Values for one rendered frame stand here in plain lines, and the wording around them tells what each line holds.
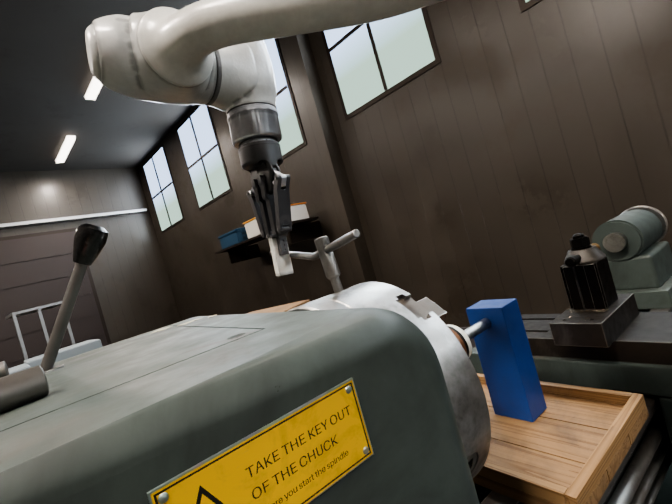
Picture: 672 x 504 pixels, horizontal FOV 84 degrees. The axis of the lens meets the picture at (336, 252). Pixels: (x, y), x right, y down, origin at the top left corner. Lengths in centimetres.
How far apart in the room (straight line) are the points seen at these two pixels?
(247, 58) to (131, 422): 60
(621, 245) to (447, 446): 121
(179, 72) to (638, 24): 343
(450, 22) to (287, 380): 409
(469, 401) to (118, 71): 61
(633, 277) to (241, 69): 128
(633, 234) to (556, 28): 262
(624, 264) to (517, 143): 243
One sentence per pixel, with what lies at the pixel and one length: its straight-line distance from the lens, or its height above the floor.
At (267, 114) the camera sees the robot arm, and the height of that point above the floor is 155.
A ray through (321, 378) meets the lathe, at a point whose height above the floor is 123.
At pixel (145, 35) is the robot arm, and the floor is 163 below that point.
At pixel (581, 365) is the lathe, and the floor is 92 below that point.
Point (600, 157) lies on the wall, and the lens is 364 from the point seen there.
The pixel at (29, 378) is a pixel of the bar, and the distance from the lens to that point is 33.
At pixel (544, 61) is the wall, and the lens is 380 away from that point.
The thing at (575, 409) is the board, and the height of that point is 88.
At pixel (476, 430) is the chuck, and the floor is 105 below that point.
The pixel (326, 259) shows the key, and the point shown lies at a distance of 55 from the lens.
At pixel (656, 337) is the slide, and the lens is 95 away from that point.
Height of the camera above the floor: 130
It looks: level
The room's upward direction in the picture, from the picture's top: 16 degrees counter-clockwise
